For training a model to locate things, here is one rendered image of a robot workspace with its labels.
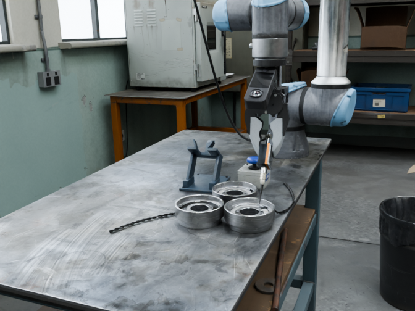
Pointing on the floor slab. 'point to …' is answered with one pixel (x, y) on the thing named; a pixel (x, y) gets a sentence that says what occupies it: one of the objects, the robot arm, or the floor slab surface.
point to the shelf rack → (389, 119)
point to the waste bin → (398, 252)
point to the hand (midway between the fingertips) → (266, 152)
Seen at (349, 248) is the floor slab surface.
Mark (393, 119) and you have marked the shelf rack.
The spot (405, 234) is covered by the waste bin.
